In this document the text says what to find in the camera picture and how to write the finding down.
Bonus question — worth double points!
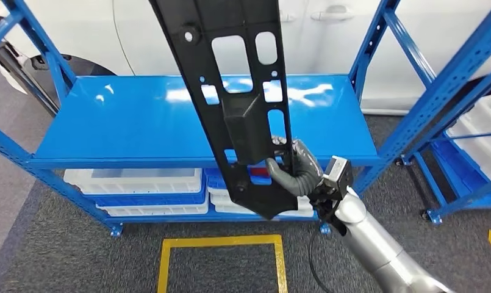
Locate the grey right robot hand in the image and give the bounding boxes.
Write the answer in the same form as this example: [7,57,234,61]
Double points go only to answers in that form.
[265,136,325,198]

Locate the long black plastic part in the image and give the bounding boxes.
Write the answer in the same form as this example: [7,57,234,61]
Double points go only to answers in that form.
[148,0,299,221]

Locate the blue metal shelf rack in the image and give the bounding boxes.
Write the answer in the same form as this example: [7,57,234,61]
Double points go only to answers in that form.
[396,60,491,226]
[0,0,491,238]

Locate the white plastic tray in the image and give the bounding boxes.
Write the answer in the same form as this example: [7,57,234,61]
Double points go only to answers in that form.
[63,167,204,196]
[209,187,315,220]
[96,198,210,218]

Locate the yellow floor tape square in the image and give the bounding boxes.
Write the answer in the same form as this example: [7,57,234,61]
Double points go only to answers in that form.
[156,234,289,293]

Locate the white car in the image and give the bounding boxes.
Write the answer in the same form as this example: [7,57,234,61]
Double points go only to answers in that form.
[0,0,491,117]

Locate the white plastic bin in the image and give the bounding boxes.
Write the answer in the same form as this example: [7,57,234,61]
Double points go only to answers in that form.
[446,92,491,181]

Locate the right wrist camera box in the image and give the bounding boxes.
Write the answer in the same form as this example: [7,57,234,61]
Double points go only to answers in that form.
[320,155,354,192]

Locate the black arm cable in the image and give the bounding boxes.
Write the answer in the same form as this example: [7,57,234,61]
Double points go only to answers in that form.
[308,228,337,293]

